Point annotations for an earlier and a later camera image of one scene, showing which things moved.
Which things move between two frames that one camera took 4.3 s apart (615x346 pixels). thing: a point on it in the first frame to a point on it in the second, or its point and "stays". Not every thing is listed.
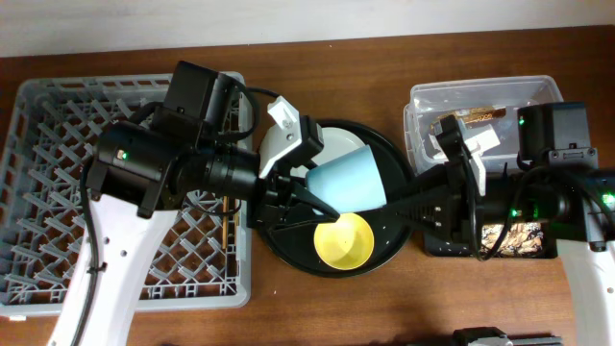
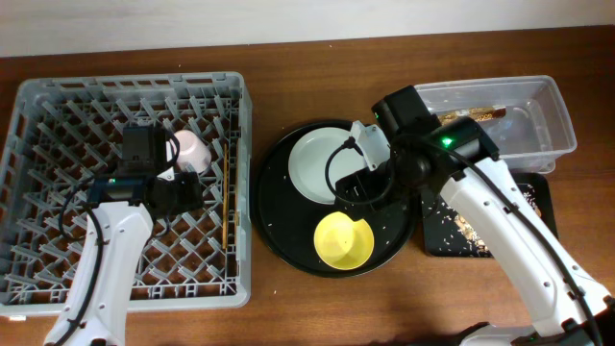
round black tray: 390,234 stays
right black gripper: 455,208 to 356,187
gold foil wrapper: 469,115 stays
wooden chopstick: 225,223 stays
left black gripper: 268,200 to 187,193
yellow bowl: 345,244 stays
